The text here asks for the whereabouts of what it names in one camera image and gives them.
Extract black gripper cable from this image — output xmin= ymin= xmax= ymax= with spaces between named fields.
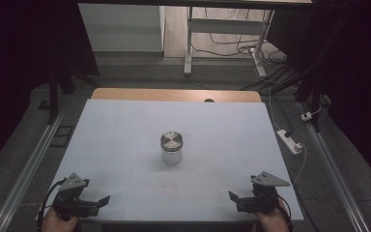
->
xmin=276 ymin=194 xmax=294 ymax=232
xmin=36 ymin=179 xmax=66 ymax=232

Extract dark curtain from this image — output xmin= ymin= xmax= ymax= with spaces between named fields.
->
xmin=0 ymin=0 xmax=101 ymax=178
xmin=266 ymin=0 xmax=371 ymax=195

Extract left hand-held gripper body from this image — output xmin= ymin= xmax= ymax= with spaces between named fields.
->
xmin=51 ymin=172 xmax=101 ymax=222

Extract white panel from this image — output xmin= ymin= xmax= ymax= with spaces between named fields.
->
xmin=77 ymin=3 xmax=166 ymax=53

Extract tangled black floor cables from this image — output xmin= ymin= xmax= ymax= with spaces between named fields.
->
xmin=191 ymin=8 xmax=288 ymax=67

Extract white power strip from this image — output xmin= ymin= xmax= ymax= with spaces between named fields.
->
xmin=276 ymin=129 xmax=303 ymax=156

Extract aluminium rail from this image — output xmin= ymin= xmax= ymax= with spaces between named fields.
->
xmin=298 ymin=101 xmax=371 ymax=232
xmin=0 ymin=105 xmax=70 ymax=232

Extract clear glass jar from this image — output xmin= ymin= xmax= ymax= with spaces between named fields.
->
xmin=160 ymin=144 xmax=184 ymax=166

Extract silver metal jar lid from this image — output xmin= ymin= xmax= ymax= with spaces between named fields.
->
xmin=159 ymin=130 xmax=185 ymax=152

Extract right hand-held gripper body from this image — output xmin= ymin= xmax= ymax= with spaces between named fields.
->
xmin=237 ymin=171 xmax=291 ymax=215

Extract white desk frame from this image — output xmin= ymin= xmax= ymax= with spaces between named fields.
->
xmin=184 ymin=6 xmax=275 ymax=78

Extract wooden table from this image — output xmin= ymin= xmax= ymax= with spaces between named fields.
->
xmin=91 ymin=87 xmax=263 ymax=103

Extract person's left hand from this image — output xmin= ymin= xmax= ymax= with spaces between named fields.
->
xmin=41 ymin=211 xmax=80 ymax=232

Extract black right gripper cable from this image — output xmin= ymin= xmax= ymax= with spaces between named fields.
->
xmin=276 ymin=194 xmax=294 ymax=232

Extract person's right hand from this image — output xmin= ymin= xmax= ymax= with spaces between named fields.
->
xmin=256 ymin=197 xmax=290 ymax=232

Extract thin white cable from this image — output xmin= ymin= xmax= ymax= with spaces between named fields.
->
xmin=290 ymin=143 xmax=308 ymax=188

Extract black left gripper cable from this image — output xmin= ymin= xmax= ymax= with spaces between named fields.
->
xmin=36 ymin=179 xmax=66 ymax=232

